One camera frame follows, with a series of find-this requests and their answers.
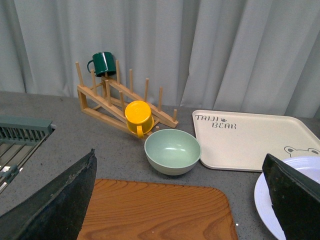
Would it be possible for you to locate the wooden cutting board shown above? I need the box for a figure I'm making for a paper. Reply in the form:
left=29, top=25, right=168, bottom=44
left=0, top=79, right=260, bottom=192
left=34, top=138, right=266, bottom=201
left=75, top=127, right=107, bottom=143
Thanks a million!
left=78, top=179, right=238, bottom=240

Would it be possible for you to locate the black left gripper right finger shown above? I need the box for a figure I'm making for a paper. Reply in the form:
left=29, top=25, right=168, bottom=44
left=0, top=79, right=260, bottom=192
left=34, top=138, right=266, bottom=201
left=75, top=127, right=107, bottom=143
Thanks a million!
left=262, top=153, right=320, bottom=240

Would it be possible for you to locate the dark green mug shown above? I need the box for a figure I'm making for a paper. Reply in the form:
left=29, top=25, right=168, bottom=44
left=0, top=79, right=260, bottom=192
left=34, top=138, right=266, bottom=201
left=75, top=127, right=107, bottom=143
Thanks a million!
left=87, top=51, right=117, bottom=77

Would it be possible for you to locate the green bowl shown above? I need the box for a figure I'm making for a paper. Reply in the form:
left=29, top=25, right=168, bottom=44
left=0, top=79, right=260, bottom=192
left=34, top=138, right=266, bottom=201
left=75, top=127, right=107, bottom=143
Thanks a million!
left=144, top=129, right=202, bottom=176

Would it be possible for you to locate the green dish drainer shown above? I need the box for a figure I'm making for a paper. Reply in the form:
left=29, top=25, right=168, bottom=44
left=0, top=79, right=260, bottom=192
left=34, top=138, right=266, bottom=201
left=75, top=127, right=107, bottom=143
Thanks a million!
left=0, top=115, right=54, bottom=192

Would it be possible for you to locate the yellow mug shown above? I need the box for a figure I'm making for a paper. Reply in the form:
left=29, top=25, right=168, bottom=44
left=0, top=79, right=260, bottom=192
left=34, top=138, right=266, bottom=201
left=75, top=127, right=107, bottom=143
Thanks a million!
left=124, top=100, right=154, bottom=139

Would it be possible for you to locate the grey curtain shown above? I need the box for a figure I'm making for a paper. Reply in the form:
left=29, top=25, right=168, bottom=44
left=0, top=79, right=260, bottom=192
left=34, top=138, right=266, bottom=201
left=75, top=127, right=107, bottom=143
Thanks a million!
left=0, top=0, right=320, bottom=118

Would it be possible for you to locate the white round plate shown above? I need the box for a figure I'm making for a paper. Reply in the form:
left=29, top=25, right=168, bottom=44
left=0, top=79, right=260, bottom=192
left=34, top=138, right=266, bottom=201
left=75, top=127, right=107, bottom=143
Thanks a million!
left=254, top=156, right=320, bottom=240

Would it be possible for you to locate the beige bear tray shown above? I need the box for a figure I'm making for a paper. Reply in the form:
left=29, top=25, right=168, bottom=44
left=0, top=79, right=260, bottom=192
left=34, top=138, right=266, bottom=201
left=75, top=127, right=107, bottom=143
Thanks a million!
left=192, top=110, right=320, bottom=172

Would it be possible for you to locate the wooden mug rack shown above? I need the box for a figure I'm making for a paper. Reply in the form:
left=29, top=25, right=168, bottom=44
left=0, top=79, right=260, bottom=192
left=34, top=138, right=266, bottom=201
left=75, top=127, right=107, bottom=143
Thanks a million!
left=75, top=60, right=179, bottom=137

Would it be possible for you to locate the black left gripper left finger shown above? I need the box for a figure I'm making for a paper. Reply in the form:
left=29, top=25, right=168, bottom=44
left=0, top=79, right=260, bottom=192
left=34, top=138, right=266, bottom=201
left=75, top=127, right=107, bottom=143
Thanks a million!
left=0, top=149, right=97, bottom=240

